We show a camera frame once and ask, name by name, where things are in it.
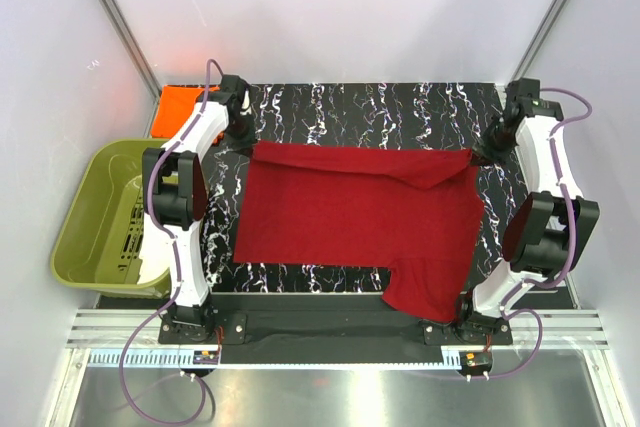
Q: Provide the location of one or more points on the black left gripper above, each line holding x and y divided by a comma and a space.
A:
249, 139

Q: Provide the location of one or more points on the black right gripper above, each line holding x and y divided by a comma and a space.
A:
484, 152

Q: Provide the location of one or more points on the red t shirt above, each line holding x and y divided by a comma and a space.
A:
416, 213

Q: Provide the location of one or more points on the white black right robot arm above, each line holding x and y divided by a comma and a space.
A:
546, 237

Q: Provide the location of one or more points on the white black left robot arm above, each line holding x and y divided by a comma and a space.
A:
175, 201

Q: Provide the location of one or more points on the folded orange t shirt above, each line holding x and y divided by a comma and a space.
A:
175, 106

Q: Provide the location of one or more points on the olive green plastic bin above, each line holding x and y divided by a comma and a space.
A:
99, 243

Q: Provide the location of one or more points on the right orange connector block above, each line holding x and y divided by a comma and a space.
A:
477, 359

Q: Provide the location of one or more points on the orange connector block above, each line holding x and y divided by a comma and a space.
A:
477, 359
206, 357

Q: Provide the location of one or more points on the left orange connector block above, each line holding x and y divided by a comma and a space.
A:
206, 357

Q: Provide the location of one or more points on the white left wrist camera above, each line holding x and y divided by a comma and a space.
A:
245, 107

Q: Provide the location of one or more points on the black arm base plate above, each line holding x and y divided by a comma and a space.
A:
289, 352

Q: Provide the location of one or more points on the aluminium frame rail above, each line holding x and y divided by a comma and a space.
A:
562, 329

